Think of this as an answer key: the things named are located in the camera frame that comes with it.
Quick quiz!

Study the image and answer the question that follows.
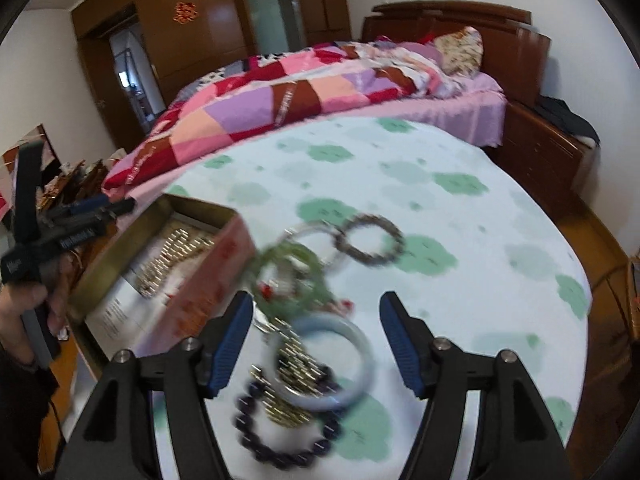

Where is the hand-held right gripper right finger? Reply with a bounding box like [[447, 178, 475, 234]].
[[378, 290, 608, 480]]

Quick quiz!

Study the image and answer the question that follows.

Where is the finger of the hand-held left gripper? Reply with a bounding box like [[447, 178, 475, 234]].
[[47, 196, 110, 222], [65, 198, 137, 233]]

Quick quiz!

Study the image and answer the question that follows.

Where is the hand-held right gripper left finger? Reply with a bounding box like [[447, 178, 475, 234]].
[[37, 290, 256, 480]]

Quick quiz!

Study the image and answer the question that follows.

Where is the pale jade bangle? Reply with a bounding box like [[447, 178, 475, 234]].
[[272, 316, 376, 411]]

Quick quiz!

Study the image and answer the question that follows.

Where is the pink tin box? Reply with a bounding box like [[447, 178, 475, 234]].
[[67, 194, 257, 377]]

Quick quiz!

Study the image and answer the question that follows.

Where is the gold bead necklace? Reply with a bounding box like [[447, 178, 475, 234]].
[[250, 329, 322, 428]]

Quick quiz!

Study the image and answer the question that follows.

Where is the brown bead bracelet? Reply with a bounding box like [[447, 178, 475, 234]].
[[334, 214, 406, 266]]

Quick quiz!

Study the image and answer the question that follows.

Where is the green bead bracelet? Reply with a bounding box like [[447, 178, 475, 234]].
[[247, 244, 337, 322]]

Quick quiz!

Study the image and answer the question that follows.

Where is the dark purple bead bracelet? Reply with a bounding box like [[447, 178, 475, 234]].
[[232, 365, 346, 468]]

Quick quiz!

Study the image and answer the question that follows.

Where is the silver bangle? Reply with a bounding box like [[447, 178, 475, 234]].
[[284, 222, 351, 272]]

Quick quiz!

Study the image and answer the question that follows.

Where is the person's left forearm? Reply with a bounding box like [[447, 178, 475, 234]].
[[0, 342, 62, 480]]

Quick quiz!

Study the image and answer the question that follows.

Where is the person's left hand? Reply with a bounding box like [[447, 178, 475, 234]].
[[0, 255, 77, 363]]

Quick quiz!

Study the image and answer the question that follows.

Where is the cluttered side shelf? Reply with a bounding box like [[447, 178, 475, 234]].
[[0, 124, 123, 228]]

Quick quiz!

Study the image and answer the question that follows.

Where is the cloud print tablecloth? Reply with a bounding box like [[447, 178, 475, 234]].
[[145, 117, 593, 480]]

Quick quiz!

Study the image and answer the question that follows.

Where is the patchwork quilt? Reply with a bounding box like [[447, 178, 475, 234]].
[[100, 40, 451, 202]]

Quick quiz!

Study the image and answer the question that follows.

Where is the wooden wardrobe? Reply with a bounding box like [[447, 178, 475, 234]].
[[70, 0, 353, 148]]

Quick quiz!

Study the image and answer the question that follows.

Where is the wooden nightstand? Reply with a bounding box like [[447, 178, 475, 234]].
[[492, 100, 597, 207]]

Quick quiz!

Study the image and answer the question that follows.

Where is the pink bed sheet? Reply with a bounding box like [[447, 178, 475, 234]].
[[125, 72, 506, 206]]

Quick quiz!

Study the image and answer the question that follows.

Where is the dark cloth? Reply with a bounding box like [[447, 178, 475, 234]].
[[535, 95, 601, 147]]

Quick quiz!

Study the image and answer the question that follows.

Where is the floral pillow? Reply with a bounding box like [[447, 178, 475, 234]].
[[432, 27, 485, 77]]

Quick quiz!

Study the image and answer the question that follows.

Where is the wooden headboard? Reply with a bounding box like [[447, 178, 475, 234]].
[[361, 2, 551, 107]]

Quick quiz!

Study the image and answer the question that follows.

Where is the gold bead chain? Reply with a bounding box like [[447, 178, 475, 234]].
[[134, 227, 217, 297]]

